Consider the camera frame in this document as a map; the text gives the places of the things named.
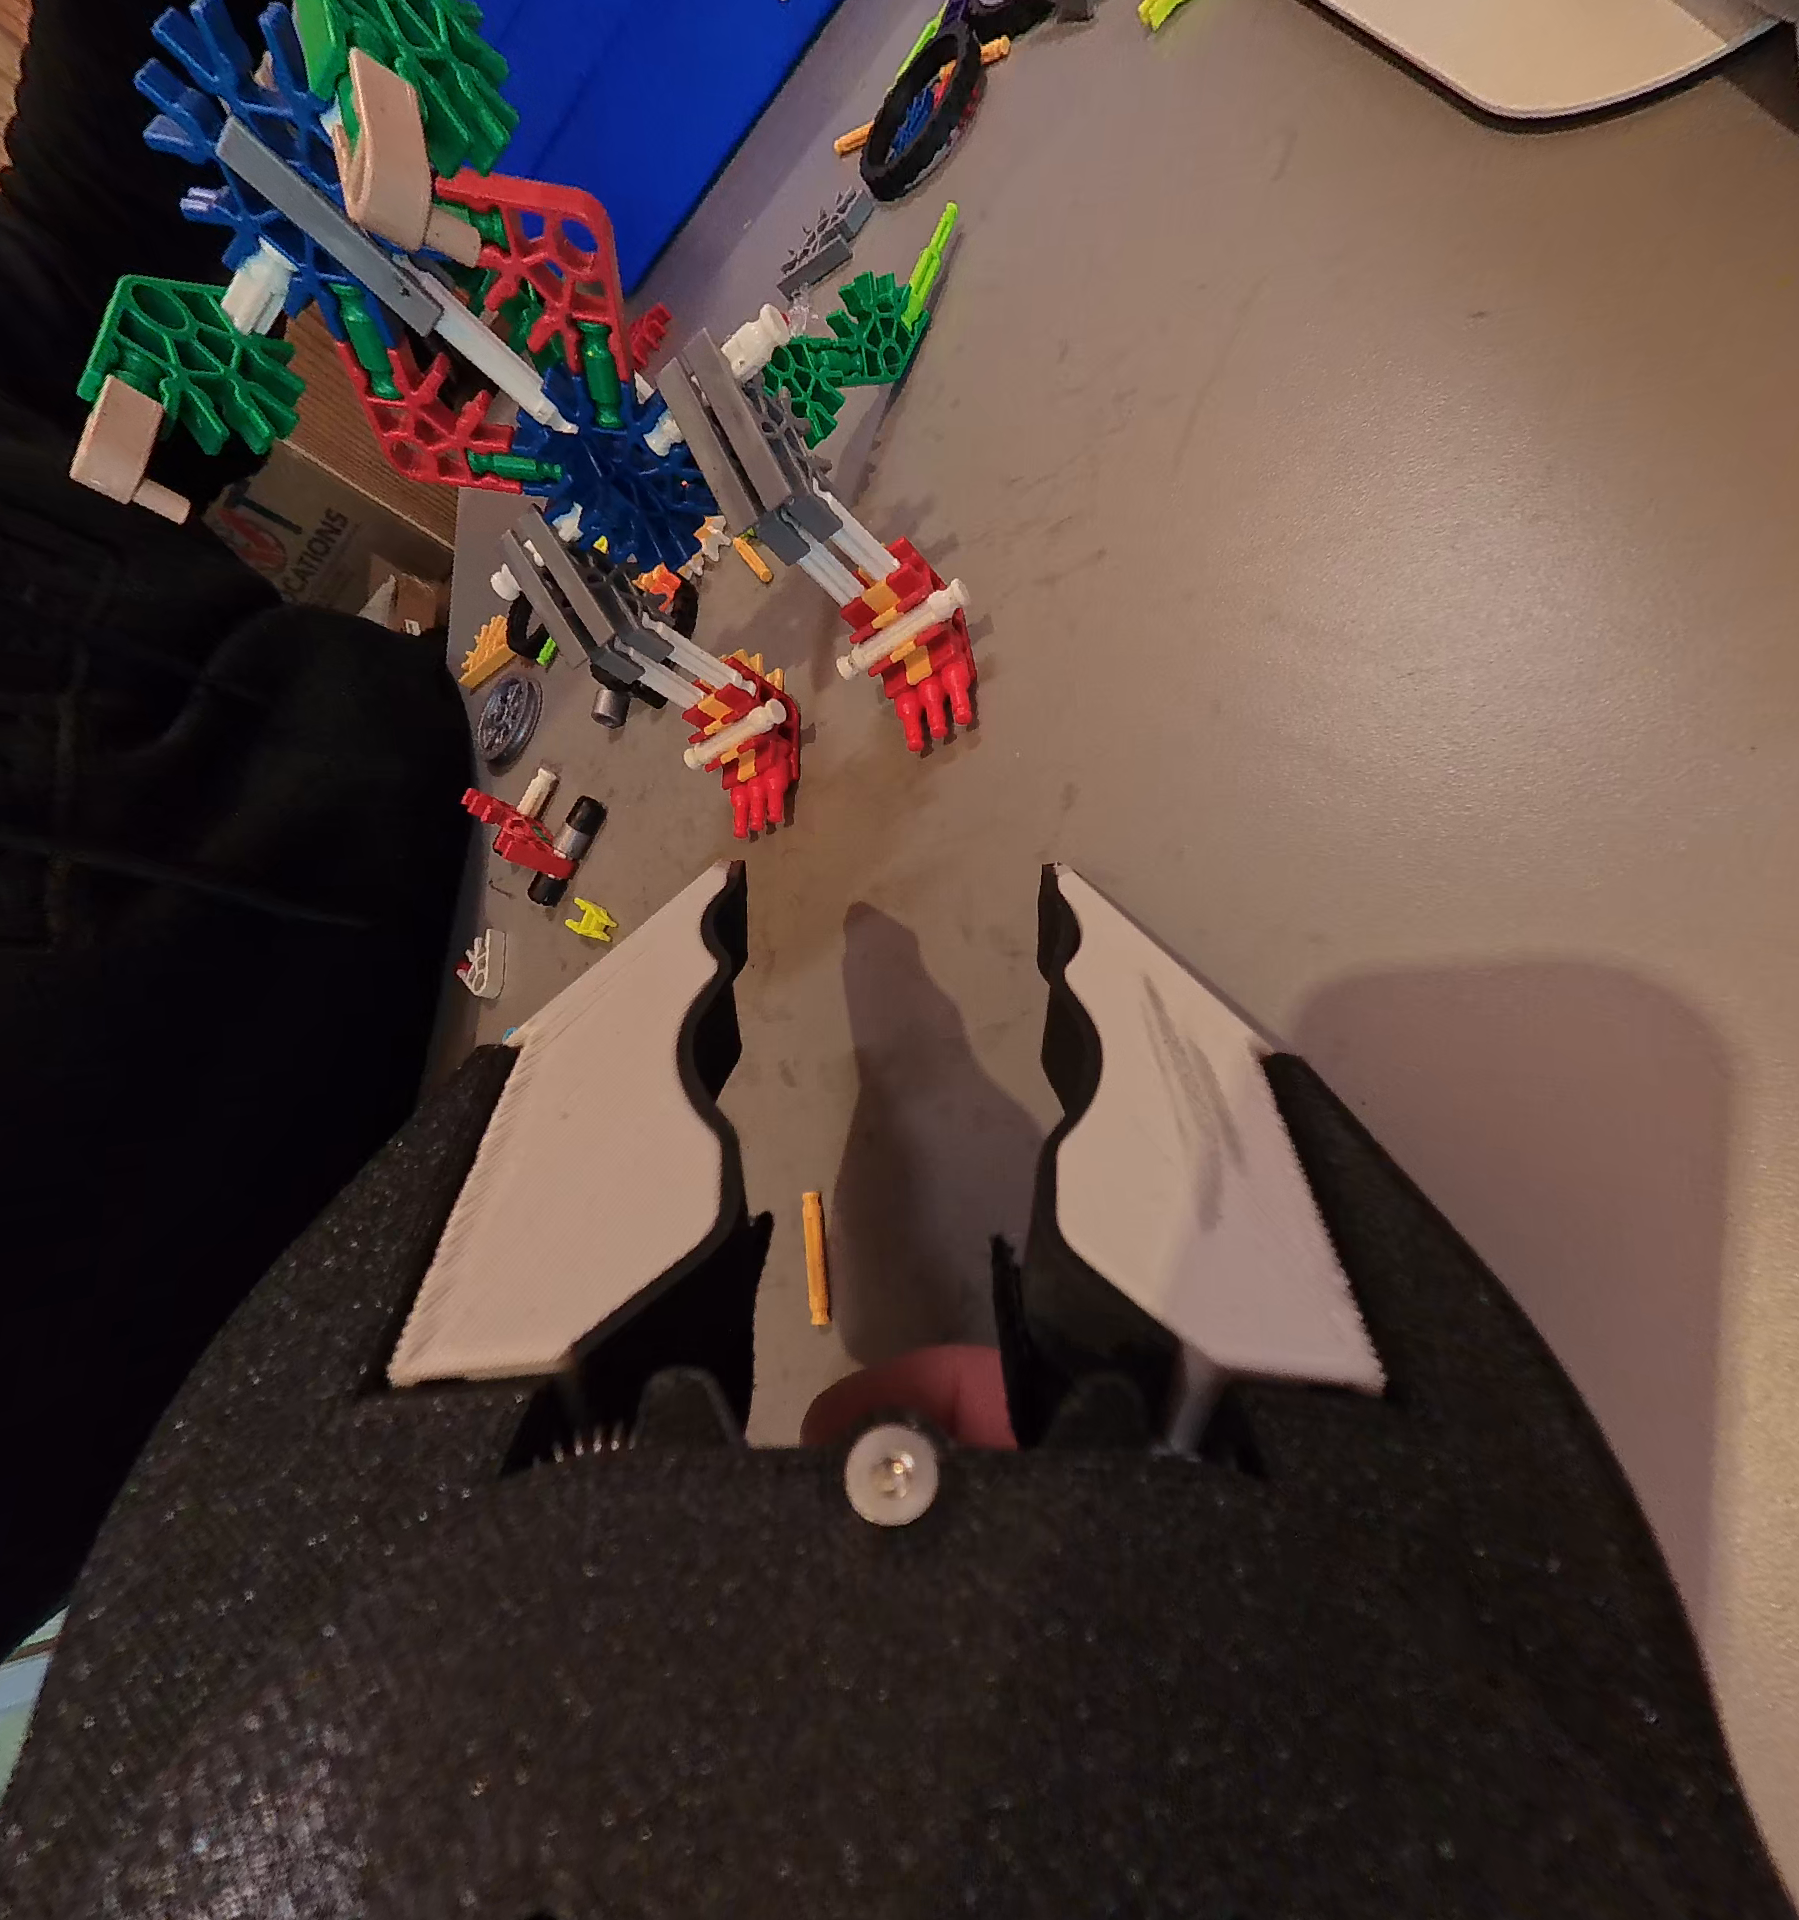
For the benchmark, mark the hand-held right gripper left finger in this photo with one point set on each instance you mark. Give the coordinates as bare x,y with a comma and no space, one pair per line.
584,1185

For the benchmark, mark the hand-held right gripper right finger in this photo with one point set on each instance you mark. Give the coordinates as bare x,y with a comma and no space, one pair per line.
1214,1200

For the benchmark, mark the blue plastic bin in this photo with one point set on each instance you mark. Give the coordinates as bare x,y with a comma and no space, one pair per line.
631,135

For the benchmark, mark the person's right hand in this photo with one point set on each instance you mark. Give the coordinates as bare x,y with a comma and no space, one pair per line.
914,1388

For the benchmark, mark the white and red connector piece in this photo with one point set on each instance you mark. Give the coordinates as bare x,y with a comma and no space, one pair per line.
485,963

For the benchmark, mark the small yellow clip connector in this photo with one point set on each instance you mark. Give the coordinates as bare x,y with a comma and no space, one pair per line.
592,916

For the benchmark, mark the red toy piece assembly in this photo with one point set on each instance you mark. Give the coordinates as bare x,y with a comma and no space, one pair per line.
521,837

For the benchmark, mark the grey wheel hub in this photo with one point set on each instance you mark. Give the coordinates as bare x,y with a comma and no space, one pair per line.
509,717

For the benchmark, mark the yellow fan connector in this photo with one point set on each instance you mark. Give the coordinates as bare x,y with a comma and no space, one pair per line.
485,653

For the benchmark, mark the small black toy tyre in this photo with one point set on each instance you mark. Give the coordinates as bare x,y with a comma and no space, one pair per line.
528,635

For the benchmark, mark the printed cardboard box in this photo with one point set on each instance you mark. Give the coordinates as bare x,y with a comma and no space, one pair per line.
314,546

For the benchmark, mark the colourful construction toy model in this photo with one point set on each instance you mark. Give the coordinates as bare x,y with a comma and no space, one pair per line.
614,480

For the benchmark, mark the green fan connector assembly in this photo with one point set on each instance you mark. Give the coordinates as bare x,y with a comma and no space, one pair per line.
845,353

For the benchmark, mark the dark grey connector piece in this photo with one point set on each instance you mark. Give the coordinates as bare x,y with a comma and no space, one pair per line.
824,248

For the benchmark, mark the large black toy tyre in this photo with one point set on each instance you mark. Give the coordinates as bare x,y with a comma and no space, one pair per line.
892,184

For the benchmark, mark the yellow connector piece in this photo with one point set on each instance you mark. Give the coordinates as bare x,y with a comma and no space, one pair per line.
1164,13

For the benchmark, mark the white monitor stand base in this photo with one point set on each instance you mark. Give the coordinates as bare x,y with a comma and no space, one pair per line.
1544,53

